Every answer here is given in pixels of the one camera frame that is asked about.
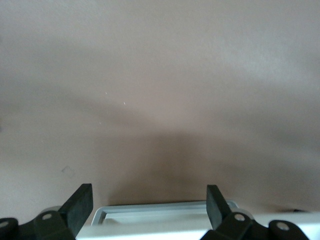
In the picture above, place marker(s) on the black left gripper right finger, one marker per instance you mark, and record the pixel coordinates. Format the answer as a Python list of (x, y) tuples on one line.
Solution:
[(217, 212)]

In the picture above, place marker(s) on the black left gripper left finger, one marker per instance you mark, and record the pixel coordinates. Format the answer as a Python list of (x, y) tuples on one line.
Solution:
[(80, 207)]

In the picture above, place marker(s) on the white drawer cabinet housing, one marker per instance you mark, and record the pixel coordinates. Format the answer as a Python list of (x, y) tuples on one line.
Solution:
[(150, 232)]

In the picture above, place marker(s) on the brown table cover sheet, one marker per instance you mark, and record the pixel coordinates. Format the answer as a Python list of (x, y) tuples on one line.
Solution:
[(160, 75)]

